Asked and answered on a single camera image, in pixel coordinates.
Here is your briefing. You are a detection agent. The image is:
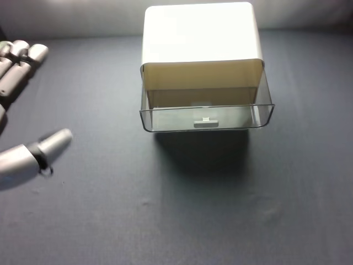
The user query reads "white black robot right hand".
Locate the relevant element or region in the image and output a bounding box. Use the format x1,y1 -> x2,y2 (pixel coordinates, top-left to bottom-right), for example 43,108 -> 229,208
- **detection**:
0,40 -> 74,191

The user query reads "transparent grey plastic drawer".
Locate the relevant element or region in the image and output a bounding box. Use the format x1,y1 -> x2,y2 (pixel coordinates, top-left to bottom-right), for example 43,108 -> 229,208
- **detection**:
138,62 -> 276,134

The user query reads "white drawer cabinet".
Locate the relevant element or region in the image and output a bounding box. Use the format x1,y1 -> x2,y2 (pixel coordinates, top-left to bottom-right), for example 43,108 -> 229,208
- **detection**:
139,2 -> 266,109

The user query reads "grey table cloth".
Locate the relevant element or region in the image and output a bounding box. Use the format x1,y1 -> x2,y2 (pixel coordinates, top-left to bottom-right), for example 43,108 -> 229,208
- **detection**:
0,27 -> 353,265

